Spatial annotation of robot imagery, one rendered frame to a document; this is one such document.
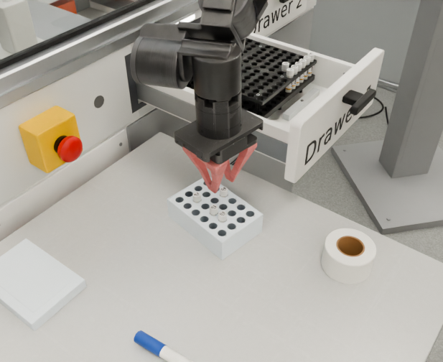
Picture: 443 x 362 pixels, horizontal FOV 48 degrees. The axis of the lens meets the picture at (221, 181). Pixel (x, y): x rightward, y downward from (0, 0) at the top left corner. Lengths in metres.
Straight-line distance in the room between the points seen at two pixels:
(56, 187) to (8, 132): 0.15
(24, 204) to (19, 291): 0.17
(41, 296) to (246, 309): 0.27
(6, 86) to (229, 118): 0.31
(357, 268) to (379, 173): 1.41
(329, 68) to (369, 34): 1.74
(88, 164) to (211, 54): 0.40
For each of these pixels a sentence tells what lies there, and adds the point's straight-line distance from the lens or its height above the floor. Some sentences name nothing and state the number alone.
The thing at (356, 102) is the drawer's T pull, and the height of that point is 0.91.
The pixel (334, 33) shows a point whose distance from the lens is 2.77.
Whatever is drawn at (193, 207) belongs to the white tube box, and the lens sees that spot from 0.75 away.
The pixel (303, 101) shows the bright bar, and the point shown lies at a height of 0.85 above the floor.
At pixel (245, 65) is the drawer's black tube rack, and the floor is 0.90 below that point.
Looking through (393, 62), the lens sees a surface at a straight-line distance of 2.69.
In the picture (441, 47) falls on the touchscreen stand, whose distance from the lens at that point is 1.82.
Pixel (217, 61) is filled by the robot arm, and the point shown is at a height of 1.06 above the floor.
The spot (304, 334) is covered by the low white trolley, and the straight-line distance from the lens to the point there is 0.67.
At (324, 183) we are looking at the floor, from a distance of 2.05.
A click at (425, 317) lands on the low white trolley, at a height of 0.76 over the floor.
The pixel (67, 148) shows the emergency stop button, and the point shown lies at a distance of 0.75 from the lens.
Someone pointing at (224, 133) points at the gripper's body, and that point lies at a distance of 0.61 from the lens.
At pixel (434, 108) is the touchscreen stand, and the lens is 1.95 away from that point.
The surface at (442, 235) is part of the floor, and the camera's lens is 1.97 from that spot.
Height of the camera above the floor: 1.32
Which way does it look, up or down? 41 degrees down
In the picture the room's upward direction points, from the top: straight up
